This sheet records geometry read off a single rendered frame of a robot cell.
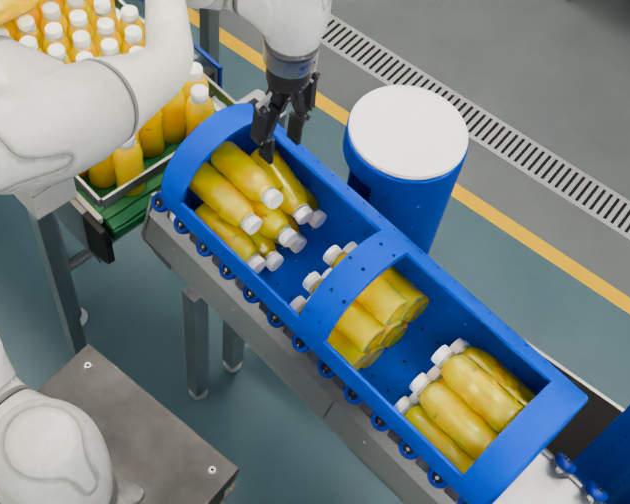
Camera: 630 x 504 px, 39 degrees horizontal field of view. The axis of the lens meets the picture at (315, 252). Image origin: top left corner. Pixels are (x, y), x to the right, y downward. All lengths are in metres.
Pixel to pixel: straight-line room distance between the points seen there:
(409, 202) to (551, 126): 1.66
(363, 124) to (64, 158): 1.22
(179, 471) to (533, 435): 0.59
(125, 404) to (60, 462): 0.34
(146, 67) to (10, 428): 0.56
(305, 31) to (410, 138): 0.74
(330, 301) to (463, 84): 2.18
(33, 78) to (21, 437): 0.56
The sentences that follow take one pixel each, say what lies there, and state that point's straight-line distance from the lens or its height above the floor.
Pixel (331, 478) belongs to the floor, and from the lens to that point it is 2.72.
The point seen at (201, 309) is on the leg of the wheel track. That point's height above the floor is 0.56.
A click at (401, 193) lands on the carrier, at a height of 0.98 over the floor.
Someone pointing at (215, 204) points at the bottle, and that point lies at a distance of 1.79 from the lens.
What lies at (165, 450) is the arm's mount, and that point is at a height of 1.10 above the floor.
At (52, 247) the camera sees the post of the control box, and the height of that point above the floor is 0.75.
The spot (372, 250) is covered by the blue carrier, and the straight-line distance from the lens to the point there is 1.61.
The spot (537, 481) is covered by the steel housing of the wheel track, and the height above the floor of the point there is 0.93.
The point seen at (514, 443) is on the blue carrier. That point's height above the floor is 1.21.
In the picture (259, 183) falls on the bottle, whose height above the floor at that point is 1.16.
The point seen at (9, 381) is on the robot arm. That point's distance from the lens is 1.41.
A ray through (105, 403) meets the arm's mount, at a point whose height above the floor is 1.10.
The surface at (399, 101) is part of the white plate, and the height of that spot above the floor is 1.04.
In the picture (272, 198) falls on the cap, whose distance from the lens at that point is 1.75.
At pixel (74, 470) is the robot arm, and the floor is 1.34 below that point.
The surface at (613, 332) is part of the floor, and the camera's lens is 3.18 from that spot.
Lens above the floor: 2.57
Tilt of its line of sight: 57 degrees down
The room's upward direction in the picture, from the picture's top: 10 degrees clockwise
